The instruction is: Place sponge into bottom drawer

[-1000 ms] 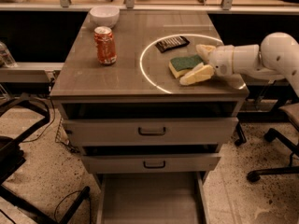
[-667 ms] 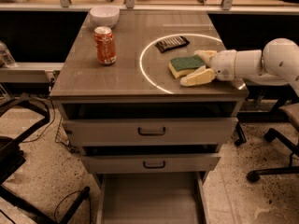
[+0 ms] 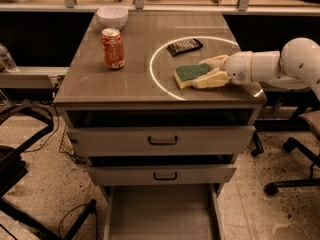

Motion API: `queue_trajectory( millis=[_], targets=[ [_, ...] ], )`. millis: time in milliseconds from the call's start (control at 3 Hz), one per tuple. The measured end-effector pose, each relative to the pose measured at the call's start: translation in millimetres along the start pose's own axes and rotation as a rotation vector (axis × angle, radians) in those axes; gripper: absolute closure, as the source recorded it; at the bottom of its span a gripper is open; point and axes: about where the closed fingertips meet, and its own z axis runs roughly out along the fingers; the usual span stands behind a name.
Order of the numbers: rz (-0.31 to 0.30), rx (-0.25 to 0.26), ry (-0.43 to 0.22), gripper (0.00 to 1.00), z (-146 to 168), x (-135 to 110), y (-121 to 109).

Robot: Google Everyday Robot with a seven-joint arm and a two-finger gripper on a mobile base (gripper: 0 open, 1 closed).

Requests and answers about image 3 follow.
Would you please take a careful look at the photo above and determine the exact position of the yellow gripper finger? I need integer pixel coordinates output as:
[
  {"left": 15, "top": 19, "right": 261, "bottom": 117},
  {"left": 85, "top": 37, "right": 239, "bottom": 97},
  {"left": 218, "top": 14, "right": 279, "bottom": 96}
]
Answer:
[
  {"left": 192, "top": 68, "right": 230, "bottom": 89},
  {"left": 200, "top": 55, "right": 229, "bottom": 70}
]

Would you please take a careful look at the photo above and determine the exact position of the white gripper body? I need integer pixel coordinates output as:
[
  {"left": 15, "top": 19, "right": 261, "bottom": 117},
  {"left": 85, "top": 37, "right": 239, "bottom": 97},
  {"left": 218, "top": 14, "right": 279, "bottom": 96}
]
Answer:
[{"left": 225, "top": 51, "right": 253, "bottom": 85}]

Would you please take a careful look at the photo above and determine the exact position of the green and yellow sponge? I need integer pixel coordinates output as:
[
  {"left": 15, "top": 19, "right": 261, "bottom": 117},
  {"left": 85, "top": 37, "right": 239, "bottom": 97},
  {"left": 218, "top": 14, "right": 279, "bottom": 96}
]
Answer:
[{"left": 174, "top": 63, "right": 211, "bottom": 89}]

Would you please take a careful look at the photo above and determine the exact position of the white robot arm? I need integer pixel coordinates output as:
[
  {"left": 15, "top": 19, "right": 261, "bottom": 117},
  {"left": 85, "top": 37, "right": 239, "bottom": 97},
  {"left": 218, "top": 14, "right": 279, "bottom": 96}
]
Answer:
[{"left": 192, "top": 38, "right": 320, "bottom": 99}]

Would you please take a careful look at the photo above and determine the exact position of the top drawer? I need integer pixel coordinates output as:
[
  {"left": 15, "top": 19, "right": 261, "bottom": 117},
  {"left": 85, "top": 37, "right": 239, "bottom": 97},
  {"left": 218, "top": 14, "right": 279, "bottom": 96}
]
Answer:
[{"left": 68, "top": 126, "right": 255, "bottom": 157}]

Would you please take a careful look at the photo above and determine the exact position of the drawer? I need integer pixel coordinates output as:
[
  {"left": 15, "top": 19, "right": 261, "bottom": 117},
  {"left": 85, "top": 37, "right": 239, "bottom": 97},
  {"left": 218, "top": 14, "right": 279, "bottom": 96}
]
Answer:
[
  {"left": 88, "top": 164, "right": 236, "bottom": 186},
  {"left": 68, "top": 126, "right": 255, "bottom": 157},
  {"left": 103, "top": 184, "right": 224, "bottom": 240}
]

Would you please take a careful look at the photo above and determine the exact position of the grey drawer cabinet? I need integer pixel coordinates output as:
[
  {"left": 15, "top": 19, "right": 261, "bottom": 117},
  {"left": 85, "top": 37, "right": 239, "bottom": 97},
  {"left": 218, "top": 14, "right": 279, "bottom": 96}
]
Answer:
[{"left": 53, "top": 10, "right": 268, "bottom": 240}]

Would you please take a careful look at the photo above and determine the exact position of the bottom drawer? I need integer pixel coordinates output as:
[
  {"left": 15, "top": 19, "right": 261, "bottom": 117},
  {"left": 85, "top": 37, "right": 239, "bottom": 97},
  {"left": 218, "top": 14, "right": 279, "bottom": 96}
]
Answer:
[{"left": 103, "top": 184, "right": 224, "bottom": 240}]

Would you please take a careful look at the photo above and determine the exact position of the middle drawer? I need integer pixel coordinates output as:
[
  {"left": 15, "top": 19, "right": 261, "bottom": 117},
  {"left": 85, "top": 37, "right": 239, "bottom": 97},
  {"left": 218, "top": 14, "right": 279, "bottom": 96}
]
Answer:
[{"left": 88, "top": 164, "right": 236, "bottom": 186}]

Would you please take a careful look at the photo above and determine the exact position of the black snack bar wrapper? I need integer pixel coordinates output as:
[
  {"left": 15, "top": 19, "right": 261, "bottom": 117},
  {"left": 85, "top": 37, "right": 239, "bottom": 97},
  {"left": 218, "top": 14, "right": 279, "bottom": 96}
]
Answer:
[{"left": 166, "top": 38, "right": 203, "bottom": 57}]

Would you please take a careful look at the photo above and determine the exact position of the office chair right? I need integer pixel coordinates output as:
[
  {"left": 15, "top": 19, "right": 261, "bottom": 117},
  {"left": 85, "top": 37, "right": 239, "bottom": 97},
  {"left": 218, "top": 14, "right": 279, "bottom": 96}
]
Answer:
[{"left": 264, "top": 110, "right": 320, "bottom": 195}]

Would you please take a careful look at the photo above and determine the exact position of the orange soda can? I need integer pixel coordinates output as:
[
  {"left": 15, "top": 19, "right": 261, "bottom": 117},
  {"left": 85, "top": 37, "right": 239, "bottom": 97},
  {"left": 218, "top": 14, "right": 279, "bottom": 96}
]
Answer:
[{"left": 101, "top": 28, "right": 125, "bottom": 70}]

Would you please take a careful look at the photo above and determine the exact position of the white bowl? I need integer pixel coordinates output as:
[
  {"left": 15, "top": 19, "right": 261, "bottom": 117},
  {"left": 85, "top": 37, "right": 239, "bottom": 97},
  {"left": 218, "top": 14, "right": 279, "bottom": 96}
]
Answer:
[{"left": 96, "top": 5, "right": 129, "bottom": 30}]

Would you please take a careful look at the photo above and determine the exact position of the plastic water bottle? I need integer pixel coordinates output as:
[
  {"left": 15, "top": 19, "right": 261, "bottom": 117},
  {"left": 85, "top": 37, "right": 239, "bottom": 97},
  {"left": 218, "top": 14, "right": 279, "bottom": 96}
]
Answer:
[{"left": 0, "top": 44, "right": 19, "bottom": 73}]

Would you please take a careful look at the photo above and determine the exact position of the black office chair left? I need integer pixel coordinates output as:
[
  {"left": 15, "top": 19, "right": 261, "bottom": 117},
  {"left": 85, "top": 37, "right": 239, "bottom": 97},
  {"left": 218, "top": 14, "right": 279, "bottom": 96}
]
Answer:
[{"left": 0, "top": 100, "right": 96, "bottom": 240}]

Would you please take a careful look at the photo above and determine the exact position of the black floor cable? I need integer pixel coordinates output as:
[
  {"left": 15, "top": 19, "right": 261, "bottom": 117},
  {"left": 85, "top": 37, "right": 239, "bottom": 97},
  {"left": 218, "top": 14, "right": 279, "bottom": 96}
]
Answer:
[{"left": 23, "top": 83, "right": 84, "bottom": 165}]

